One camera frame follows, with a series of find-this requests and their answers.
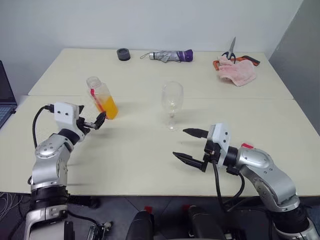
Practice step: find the small red tab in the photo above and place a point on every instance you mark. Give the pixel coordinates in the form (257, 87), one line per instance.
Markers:
(186, 207)
(148, 208)

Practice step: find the clear bottle with orange drink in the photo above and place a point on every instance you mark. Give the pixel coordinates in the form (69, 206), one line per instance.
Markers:
(110, 107)

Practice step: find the red bottle cap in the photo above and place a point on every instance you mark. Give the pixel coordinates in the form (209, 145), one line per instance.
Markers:
(246, 145)

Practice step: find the pink towel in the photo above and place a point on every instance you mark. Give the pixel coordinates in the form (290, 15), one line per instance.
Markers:
(237, 72)

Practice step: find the orange and black tool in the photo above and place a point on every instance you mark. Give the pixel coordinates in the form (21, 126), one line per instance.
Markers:
(250, 59)

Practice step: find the dark rounded shape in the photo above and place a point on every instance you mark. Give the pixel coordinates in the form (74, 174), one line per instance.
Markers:
(142, 225)
(200, 222)

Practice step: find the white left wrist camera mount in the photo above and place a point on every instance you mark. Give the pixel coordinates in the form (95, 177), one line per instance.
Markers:
(65, 112)

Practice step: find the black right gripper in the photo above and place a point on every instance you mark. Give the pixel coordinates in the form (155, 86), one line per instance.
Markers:
(211, 152)

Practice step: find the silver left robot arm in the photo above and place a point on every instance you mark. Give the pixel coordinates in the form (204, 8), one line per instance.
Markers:
(47, 150)

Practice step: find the black round tape roll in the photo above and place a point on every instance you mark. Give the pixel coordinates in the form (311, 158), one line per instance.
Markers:
(123, 54)

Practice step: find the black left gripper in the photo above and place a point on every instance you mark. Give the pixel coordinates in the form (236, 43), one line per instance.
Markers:
(85, 125)

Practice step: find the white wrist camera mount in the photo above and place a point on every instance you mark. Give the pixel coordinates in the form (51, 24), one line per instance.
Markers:
(221, 135)
(65, 112)

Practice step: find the dark laptop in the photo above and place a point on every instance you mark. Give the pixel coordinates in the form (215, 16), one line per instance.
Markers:
(5, 95)

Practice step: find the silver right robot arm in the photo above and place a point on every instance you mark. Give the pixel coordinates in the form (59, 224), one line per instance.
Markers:
(260, 162)

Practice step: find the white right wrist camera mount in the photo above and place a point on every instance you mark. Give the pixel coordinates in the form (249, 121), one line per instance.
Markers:
(221, 135)

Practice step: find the folded grey purple umbrella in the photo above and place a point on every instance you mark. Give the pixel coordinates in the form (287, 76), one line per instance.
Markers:
(170, 55)

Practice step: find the clear wine glass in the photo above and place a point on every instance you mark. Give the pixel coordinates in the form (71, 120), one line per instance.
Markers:
(172, 92)

